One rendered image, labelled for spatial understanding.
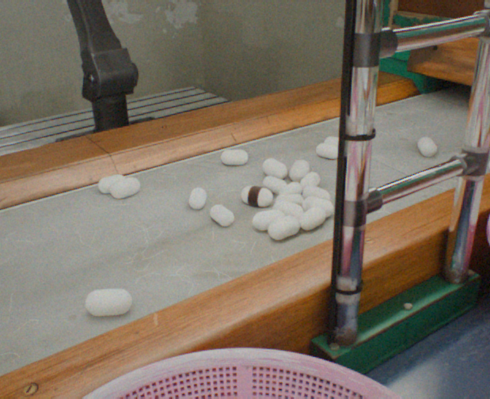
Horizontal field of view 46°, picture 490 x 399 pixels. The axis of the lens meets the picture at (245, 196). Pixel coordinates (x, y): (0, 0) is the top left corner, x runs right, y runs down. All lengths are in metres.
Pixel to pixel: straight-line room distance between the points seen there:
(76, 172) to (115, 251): 0.18
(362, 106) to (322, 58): 1.98
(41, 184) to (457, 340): 0.49
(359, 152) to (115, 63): 0.68
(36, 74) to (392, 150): 2.10
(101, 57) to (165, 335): 0.67
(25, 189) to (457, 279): 0.49
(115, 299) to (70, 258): 0.12
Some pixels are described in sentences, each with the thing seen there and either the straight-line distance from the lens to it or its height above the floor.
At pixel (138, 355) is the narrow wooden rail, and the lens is 0.43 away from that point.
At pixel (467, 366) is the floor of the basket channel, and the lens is 0.57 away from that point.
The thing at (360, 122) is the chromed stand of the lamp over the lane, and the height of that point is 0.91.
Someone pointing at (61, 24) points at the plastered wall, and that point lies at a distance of 2.73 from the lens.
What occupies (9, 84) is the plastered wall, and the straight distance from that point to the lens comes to 2.70.
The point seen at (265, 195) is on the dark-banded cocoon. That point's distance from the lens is 0.64.
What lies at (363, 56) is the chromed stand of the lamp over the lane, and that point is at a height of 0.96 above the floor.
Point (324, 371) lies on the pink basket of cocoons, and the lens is 0.41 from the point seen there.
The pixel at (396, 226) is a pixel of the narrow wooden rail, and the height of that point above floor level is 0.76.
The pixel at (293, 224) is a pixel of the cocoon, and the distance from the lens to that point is 0.59.
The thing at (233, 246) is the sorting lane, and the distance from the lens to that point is 0.58.
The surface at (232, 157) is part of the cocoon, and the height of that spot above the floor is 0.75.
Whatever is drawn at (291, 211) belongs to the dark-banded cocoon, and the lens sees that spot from 0.61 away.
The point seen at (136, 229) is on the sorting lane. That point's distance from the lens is 0.63.
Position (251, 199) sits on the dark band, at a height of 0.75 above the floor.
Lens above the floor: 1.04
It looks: 26 degrees down
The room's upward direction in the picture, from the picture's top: 1 degrees counter-clockwise
